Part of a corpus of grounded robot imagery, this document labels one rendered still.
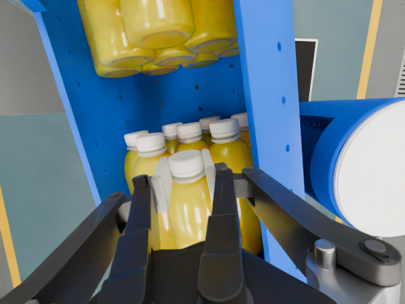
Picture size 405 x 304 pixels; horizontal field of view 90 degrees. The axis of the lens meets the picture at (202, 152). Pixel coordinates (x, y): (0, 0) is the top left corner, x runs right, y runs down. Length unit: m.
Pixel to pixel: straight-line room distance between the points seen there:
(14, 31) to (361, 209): 0.94
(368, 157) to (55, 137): 1.58
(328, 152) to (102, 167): 0.41
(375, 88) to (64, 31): 1.81
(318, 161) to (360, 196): 0.10
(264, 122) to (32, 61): 0.76
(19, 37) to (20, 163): 1.11
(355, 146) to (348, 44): 1.37
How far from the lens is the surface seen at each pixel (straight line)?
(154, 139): 0.27
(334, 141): 0.47
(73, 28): 0.37
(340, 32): 1.76
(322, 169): 0.48
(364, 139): 0.47
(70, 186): 1.68
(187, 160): 0.21
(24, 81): 0.80
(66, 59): 0.34
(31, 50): 0.85
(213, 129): 0.26
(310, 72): 1.44
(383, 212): 0.55
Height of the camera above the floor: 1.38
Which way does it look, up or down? 77 degrees down
